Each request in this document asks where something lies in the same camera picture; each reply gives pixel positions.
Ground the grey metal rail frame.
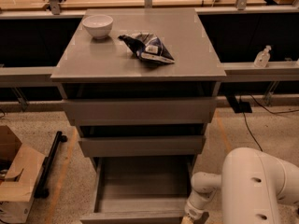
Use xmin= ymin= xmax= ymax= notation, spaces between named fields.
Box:
xmin=1 ymin=8 xmax=298 ymax=87

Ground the clear sanitizer bottle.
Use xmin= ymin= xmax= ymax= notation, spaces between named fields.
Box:
xmin=253 ymin=45 xmax=272 ymax=68

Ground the grey bottom drawer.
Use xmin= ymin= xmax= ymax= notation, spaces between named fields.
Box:
xmin=81 ymin=156 xmax=192 ymax=224

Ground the grey drawer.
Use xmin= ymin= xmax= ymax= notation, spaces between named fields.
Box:
xmin=79 ymin=135 xmax=206 ymax=157
xmin=63 ymin=97 xmax=216 ymax=125
xmin=81 ymin=156 xmax=192 ymax=224

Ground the grey middle drawer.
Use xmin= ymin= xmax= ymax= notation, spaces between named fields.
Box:
xmin=79 ymin=135 xmax=206 ymax=157

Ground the cardboard box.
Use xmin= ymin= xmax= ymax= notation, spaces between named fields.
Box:
xmin=0 ymin=125 xmax=45 ymax=224

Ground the grey top drawer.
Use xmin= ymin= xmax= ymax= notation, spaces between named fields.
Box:
xmin=63 ymin=97 xmax=216 ymax=125

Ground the black floor cable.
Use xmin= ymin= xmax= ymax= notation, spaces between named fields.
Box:
xmin=238 ymin=94 xmax=299 ymax=153

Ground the white ceramic bowl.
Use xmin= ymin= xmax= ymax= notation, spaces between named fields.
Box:
xmin=82 ymin=14 xmax=113 ymax=39

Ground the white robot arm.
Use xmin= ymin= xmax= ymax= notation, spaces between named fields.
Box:
xmin=181 ymin=147 xmax=299 ymax=224

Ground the black metal bar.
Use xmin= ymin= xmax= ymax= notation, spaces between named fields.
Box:
xmin=34 ymin=131 xmax=67 ymax=199

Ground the blue chip bag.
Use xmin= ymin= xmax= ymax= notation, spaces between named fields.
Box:
xmin=118 ymin=33 xmax=175 ymax=64

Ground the black power box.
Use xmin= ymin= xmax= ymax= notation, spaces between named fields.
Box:
xmin=226 ymin=96 xmax=252 ymax=114

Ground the grey drawer cabinet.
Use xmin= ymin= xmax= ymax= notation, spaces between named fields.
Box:
xmin=51 ymin=8 xmax=225 ymax=164

